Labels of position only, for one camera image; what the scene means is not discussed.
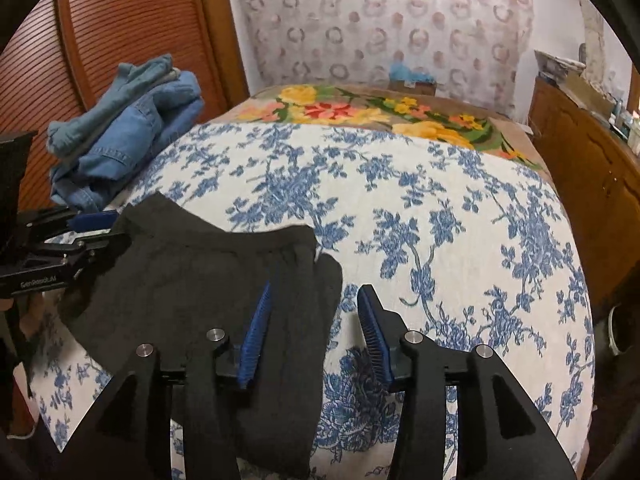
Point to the blue denim jeans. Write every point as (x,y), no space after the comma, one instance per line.
(140,145)

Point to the wooden cabinet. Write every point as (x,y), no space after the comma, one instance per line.
(590,175)

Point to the light blue jeans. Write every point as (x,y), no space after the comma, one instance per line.
(125,95)

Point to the wooden slatted closet door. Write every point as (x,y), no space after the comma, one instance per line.
(125,25)

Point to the light blue cloth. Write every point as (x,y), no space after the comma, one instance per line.
(410,71)

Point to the colourful flower blanket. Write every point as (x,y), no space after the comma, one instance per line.
(350,110)

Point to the open cardboard box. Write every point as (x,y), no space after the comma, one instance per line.
(587,92)

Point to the black pants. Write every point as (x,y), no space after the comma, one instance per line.
(190,280)

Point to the small cardboard box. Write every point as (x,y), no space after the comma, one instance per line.
(415,87)

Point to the blue floral bedsheet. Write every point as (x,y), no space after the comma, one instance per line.
(425,235)

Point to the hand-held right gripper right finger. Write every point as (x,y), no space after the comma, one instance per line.
(372,330)

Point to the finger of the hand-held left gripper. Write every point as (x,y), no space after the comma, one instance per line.
(95,220)
(107,247)

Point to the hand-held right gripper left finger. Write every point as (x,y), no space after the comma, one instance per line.
(255,340)

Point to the woven tray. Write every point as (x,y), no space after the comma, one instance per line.
(555,62)

